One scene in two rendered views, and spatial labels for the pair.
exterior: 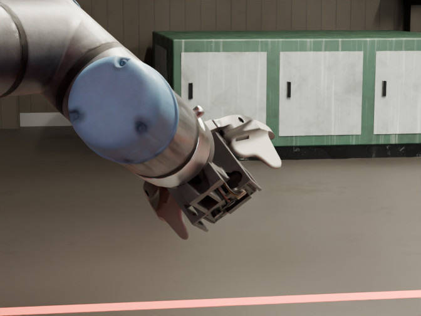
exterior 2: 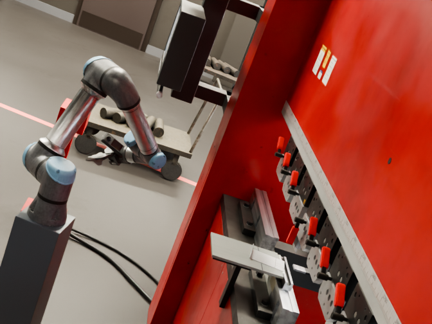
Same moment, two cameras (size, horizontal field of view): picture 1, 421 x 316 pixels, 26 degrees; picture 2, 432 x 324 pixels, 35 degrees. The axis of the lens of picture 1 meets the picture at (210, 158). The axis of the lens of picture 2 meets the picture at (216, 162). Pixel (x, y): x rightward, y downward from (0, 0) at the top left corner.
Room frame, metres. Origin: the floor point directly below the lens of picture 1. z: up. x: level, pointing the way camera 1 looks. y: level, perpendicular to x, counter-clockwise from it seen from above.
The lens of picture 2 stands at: (-0.07, 2.83, 2.00)
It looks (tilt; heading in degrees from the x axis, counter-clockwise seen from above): 18 degrees down; 280
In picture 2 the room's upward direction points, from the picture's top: 21 degrees clockwise
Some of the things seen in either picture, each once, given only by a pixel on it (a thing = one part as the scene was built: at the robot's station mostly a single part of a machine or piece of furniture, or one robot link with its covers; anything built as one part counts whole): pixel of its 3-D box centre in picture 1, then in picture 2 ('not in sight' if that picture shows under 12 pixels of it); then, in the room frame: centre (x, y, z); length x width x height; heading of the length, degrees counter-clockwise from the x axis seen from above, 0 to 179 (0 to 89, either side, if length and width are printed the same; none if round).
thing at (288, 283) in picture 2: not in sight; (284, 272); (-0.04, 0.55, 0.98); 0.20 x 0.03 x 0.03; 109
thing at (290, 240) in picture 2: not in sight; (296, 231); (-0.02, 0.69, 1.20); 0.04 x 0.02 x 0.10; 19
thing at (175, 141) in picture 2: not in sight; (146, 112); (1.56, -2.45, 0.42); 1.04 x 0.61 x 0.84; 18
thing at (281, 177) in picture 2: not in sight; (294, 162); (0.11, 0.12, 1.26); 0.15 x 0.09 x 0.17; 109
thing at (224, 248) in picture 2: not in sight; (245, 254); (0.11, 0.57, 1.00); 0.26 x 0.18 x 0.01; 19
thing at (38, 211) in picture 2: not in sight; (49, 205); (0.88, 0.56, 0.82); 0.15 x 0.15 x 0.10
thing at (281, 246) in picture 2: not in sight; (335, 278); (-0.24, -0.02, 0.81); 0.64 x 0.08 x 0.14; 19
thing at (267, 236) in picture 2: not in sight; (261, 220); (0.15, 0.01, 0.92); 0.50 x 0.06 x 0.10; 109
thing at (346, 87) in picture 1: (296, 87); not in sight; (7.27, -0.69, 0.43); 2.18 x 1.97 x 0.85; 98
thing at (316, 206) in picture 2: not in sight; (321, 224); (-0.08, 0.69, 1.26); 0.15 x 0.09 x 0.17; 109
